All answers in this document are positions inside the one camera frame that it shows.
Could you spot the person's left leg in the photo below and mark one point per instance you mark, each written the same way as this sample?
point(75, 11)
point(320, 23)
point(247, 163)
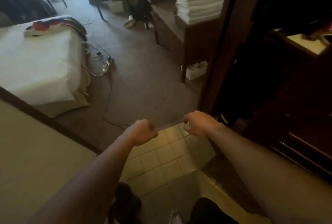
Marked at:
point(124, 203)

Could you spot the white bed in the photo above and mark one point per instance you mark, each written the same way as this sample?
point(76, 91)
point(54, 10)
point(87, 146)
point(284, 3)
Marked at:
point(36, 65)

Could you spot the person's right hand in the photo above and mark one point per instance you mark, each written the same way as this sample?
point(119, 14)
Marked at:
point(199, 123)

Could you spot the white power strip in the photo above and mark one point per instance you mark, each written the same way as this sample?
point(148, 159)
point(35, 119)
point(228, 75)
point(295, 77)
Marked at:
point(107, 64)

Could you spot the person's left hand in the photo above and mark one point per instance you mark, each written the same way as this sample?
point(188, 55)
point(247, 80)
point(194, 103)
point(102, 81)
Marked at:
point(139, 132)

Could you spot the long wooden dresser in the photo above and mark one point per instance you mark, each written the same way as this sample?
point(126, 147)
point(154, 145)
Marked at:
point(171, 29)

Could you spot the wooden counter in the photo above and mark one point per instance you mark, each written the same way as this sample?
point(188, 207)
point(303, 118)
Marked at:
point(308, 44)

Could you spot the person's right forearm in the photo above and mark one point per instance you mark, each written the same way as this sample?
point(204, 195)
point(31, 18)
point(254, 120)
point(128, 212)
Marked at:
point(280, 174)

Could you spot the person's left forearm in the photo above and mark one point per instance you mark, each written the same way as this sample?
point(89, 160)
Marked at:
point(88, 187)

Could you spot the person's leg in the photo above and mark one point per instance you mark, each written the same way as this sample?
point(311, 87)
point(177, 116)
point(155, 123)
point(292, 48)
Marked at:
point(124, 203)
point(210, 212)

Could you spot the dark wooden wardrobe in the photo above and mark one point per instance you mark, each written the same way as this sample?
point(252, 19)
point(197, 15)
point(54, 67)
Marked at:
point(269, 76)

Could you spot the person's right leg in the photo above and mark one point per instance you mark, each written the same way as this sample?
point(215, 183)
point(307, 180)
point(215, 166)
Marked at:
point(210, 212)

